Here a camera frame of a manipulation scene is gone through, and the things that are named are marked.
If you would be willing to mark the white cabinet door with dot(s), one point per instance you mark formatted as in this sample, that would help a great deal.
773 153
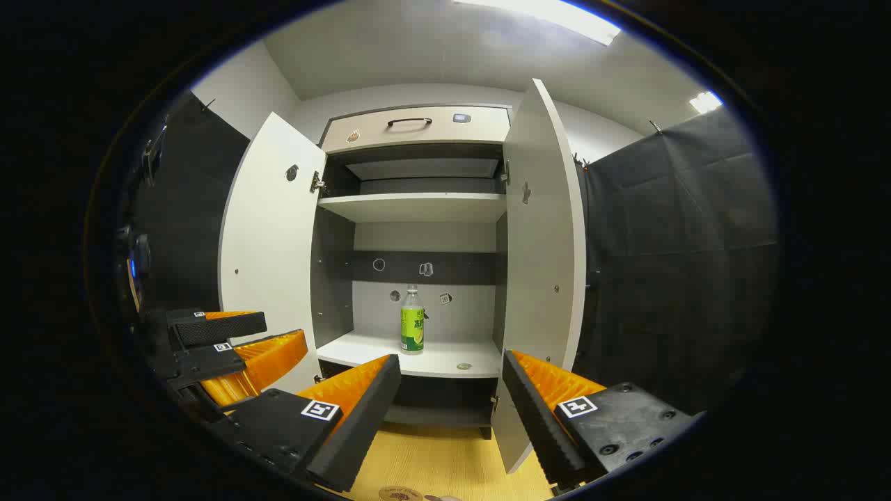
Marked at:
539 264
268 243

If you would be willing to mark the small ceiling light panel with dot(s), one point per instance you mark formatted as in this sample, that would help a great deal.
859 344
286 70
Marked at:
705 102

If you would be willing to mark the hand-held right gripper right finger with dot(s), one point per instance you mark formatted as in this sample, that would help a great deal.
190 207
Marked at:
532 417

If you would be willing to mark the beige cabinet drawer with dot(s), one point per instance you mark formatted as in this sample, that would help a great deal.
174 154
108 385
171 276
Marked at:
376 132

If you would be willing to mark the green label plastic bottle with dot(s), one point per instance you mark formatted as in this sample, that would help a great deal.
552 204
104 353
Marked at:
412 327

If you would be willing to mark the black backdrop cloth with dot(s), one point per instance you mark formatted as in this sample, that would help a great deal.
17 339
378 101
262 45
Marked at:
195 209
682 264

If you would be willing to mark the white cabinet shelf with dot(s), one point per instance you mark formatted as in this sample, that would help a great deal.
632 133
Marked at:
411 207
369 351

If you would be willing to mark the white cabinet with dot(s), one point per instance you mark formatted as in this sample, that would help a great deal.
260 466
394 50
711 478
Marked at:
424 240

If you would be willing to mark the round wooden coaster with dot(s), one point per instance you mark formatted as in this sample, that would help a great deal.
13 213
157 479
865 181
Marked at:
400 494

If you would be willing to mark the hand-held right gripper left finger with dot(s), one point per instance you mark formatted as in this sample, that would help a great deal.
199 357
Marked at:
362 417

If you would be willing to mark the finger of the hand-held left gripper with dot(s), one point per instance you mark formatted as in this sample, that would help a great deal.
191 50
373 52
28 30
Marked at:
209 363
223 330

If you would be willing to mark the metal door hinge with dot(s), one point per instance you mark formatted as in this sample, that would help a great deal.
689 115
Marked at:
317 184
505 172

